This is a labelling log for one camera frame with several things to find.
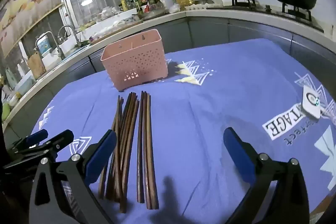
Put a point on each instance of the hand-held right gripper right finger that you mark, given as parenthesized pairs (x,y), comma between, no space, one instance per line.
(239,155)

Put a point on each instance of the black gas stove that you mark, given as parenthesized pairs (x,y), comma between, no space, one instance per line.
(262,10)

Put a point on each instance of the metal basin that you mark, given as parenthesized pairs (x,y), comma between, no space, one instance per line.
(152,14)

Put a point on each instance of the blue printed tablecloth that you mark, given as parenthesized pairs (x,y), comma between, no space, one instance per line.
(199,121)

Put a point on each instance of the chrome kitchen faucet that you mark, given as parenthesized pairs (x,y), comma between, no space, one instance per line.
(76,36)
(61,54)

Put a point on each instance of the long wooden board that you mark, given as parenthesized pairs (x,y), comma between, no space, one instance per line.
(113,31)

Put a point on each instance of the wooden cutting board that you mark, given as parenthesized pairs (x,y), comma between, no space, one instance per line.
(36,65)

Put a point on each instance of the kitchen counter with grey cabinets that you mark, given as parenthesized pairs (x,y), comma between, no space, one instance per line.
(210,27)

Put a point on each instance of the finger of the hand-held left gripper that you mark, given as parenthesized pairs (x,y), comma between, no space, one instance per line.
(38,136)
(61,138)

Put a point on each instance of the green leafy vegetable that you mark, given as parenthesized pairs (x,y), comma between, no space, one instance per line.
(81,43)

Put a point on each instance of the pink plastic utensil basket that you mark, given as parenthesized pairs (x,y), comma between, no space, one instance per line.
(136,66)

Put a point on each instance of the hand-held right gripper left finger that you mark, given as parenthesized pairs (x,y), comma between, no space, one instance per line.
(101,158)

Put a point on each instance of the white plastic bag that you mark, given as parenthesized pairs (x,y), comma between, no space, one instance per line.
(174,8)

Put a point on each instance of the small white device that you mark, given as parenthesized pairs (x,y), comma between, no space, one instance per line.
(309,103)

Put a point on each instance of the bunch of wooden chopsticks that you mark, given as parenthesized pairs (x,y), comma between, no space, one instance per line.
(148,150)

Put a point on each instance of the light blue plastic box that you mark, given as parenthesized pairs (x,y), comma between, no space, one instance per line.
(25,83)

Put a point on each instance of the white egg tray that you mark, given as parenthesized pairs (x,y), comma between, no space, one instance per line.
(202,5)

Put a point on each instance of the pale green detergent bottle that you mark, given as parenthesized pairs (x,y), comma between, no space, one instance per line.
(10,78)

